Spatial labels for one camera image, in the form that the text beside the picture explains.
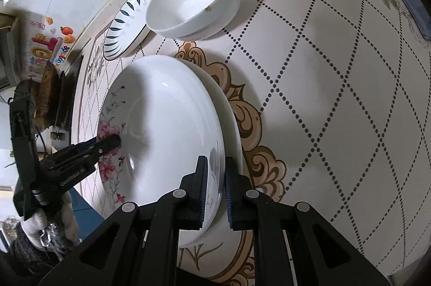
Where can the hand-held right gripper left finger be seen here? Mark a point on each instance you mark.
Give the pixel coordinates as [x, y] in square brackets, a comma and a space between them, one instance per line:
[203, 193]

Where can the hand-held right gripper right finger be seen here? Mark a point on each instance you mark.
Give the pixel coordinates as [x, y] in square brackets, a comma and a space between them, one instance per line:
[230, 196]

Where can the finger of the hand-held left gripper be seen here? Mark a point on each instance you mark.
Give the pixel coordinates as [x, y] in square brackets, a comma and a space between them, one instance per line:
[104, 144]

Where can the white floral deep plate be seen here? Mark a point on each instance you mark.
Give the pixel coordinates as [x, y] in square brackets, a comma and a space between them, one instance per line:
[168, 124]

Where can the plain white plate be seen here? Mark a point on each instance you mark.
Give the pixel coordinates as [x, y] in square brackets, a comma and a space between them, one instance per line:
[229, 124]

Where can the blue leaf pattern plate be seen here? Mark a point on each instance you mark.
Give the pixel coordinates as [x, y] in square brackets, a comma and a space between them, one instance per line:
[129, 23]

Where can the person's left forearm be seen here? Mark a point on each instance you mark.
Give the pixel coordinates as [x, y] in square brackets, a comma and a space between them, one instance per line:
[23, 254]

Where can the person's left hand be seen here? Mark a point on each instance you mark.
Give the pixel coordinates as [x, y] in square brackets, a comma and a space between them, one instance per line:
[69, 215]

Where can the brown rusty pan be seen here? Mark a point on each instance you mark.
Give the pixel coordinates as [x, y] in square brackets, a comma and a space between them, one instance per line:
[47, 97]

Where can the blue box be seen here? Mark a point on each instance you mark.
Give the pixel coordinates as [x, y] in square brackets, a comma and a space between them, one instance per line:
[87, 215]

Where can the grey metal appliance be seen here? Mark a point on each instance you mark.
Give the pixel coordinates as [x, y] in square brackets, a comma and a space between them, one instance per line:
[6, 50]

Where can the grey blue cloth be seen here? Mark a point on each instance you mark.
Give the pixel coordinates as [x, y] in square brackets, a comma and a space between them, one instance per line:
[407, 0]

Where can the colourful wall poster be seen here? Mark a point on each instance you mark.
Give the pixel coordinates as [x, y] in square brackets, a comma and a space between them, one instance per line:
[43, 47]

